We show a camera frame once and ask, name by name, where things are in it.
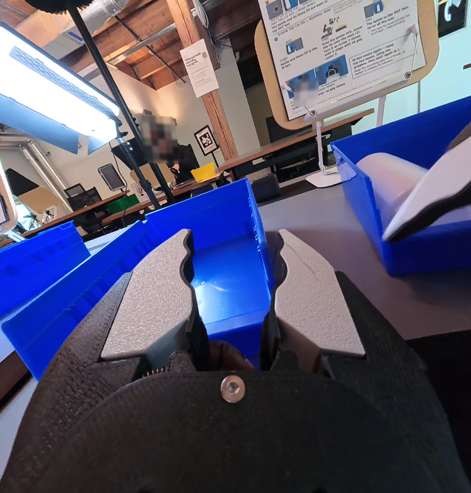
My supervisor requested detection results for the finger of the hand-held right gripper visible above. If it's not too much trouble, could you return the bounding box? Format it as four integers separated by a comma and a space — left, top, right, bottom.
382, 127, 471, 242
449, 112, 471, 151

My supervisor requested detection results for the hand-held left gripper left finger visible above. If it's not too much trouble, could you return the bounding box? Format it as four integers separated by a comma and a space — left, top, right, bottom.
101, 228, 200, 366

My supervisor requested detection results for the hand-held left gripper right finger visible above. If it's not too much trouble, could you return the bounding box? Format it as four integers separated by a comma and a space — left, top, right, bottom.
259, 229, 366, 363

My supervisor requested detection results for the white plastic bottle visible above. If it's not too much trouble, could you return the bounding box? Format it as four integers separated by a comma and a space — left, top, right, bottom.
355, 153, 471, 232

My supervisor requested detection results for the blue plastic bin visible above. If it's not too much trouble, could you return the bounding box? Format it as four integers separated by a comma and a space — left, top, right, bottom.
330, 92, 471, 276
0, 221, 91, 325
2, 178, 276, 381

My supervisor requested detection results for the person's left hand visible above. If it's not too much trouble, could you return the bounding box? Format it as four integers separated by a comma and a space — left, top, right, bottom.
208, 340, 256, 372

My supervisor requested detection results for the green plastic bin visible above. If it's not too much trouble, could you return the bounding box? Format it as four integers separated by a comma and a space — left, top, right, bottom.
106, 194, 140, 215

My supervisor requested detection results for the long wooden table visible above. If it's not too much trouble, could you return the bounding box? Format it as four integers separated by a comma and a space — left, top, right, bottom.
22, 171, 224, 237

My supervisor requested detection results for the black office chair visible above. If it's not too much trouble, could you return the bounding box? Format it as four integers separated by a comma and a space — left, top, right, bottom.
64, 184, 104, 218

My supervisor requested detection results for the grey power adapter box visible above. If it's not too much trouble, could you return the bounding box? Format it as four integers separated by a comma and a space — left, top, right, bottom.
251, 173, 281, 204

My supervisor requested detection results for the cardboard sheet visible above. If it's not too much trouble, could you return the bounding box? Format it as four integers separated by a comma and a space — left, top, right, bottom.
18, 186, 73, 229
129, 164, 177, 198

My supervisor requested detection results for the grey tablet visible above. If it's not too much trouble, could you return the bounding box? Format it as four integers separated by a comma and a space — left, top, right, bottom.
98, 163, 127, 192

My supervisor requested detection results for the yellow plastic bin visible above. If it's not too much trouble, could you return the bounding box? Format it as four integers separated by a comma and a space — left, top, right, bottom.
190, 162, 217, 183

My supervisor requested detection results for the wood edged table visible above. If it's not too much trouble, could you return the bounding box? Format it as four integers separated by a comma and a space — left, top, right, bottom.
216, 109, 374, 182

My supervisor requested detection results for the black and white marker sign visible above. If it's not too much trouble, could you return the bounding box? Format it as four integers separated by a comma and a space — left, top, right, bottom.
194, 124, 220, 156

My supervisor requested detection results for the studio light panel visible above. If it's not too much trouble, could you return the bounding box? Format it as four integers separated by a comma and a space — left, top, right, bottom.
0, 22, 123, 155

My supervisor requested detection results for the white paper notice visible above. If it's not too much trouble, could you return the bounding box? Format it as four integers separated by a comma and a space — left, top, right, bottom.
179, 39, 220, 99

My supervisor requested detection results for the wooden post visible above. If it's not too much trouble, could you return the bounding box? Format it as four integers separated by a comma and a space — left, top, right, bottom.
166, 0, 240, 162

